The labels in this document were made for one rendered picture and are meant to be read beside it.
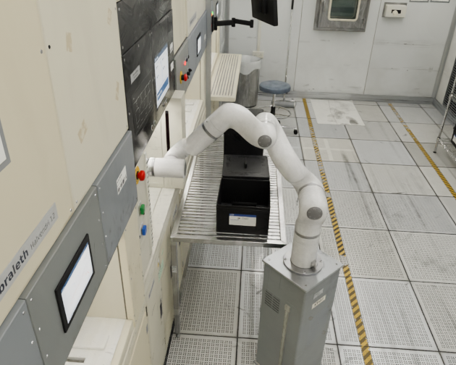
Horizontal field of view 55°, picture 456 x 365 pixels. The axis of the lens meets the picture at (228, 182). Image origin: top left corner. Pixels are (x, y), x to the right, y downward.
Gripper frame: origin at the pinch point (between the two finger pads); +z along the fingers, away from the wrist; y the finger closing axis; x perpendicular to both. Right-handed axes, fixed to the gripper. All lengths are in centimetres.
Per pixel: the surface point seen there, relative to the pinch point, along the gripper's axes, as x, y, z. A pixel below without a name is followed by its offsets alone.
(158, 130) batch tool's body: -1.5, 42.1, -11.4
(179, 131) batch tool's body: -1.4, 42.1, -22.0
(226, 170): -37, 68, -46
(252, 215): -35, 18, -62
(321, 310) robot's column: -71, -8, -99
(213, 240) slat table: -48, 12, -43
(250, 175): -37, 63, -61
